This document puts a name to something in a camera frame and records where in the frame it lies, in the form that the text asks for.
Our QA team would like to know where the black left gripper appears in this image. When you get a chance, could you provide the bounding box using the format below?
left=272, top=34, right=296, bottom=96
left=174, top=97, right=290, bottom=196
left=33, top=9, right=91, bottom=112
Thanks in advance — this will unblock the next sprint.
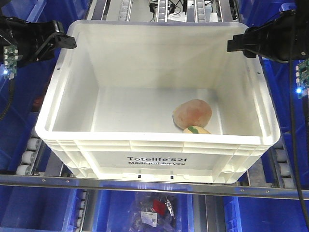
left=0, top=15, right=77, bottom=67

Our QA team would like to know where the clear bag of parts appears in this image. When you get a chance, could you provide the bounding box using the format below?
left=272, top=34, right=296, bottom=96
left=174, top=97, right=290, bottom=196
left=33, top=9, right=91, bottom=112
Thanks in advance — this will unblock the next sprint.
left=128, top=192, right=178, bottom=232

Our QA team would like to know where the yellow plush fruit toy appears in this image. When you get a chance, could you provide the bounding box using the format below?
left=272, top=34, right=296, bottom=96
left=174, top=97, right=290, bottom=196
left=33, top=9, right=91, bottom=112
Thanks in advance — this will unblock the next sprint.
left=183, top=126, right=211, bottom=134

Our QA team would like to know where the right white roller track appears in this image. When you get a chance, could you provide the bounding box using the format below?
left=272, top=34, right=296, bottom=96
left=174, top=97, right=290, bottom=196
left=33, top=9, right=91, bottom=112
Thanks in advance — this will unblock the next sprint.
left=275, top=147, right=295, bottom=189

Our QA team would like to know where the left white roller track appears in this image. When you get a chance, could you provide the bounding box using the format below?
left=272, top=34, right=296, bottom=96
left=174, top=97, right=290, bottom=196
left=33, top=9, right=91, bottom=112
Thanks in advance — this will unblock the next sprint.
left=15, top=128, right=42, bottom=175

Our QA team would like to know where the pink plush ball toy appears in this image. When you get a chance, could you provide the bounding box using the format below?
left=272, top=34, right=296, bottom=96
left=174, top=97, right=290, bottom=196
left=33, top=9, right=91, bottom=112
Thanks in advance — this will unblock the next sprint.
left=172, top=99, right=212, bottom=129

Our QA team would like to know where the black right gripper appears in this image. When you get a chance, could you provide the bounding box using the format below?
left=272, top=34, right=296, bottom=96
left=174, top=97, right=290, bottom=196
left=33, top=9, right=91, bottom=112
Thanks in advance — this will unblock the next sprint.
left=227, top=0, right=309, bottom=63

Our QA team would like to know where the blue storage bin lower right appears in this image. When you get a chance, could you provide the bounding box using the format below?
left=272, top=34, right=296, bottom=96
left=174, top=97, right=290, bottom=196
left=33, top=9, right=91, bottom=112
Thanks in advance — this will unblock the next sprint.
left=223, top=197, right=308, bottom=232

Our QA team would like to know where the white roller track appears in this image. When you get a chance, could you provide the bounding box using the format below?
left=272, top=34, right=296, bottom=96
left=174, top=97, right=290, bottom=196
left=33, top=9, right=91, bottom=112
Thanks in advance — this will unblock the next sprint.
left=15, top=128, right=42, bottom=175
left=275, top=147, right=295, bottom=189

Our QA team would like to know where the black left cable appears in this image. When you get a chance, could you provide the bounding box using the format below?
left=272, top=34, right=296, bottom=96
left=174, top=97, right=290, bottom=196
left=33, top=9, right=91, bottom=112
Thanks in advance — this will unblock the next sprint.
left=0, top=77, right=16, bottom=121

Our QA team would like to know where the blue bin lower middle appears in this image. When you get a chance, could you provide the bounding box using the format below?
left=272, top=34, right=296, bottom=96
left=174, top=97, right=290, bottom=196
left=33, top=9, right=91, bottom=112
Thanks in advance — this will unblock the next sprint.
left=92, top=190, right=194, bottom=232

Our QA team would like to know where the black cable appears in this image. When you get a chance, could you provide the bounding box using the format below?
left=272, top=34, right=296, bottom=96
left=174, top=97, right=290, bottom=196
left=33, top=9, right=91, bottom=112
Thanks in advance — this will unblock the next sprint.
left=288, top=9, right=309, bottom=232
left=0, top=77, right=16, bottom=121

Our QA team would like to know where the green left circuit board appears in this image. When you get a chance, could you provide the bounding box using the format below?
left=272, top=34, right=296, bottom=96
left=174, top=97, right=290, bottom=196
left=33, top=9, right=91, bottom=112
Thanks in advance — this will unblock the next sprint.
left=3, top=45, right=18, bottom=80

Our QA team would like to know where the white plastic tote box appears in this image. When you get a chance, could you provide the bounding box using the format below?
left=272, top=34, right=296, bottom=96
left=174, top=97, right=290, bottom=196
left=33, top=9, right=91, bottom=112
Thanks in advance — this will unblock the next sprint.
left=35, top=20, right=281, bottom=184

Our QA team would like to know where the blue storage bin left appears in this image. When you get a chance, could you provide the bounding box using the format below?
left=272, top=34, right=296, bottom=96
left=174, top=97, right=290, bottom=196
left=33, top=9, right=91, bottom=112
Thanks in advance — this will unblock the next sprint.
left=0, top=0, right=91, bottom=174

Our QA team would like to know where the green circuit board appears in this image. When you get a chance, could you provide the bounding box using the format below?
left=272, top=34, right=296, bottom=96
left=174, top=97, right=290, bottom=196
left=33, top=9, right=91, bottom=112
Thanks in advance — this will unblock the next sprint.
left=3, top=45, right=18, bottom=80
left=295, top=59, right=309, bottom=99

